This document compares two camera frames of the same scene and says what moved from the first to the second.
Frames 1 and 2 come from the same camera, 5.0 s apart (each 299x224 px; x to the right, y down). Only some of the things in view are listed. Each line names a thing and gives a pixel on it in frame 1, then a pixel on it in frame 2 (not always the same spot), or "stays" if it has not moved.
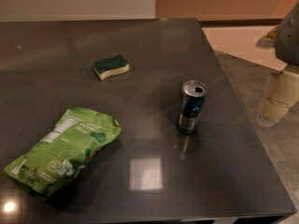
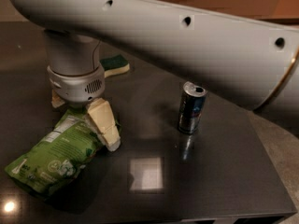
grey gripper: x=288 y=41 → x=76 y=88
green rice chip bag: x=73 y=138 stays
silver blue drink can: x=193 y=92 stays
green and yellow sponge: x=109 y=66 stays
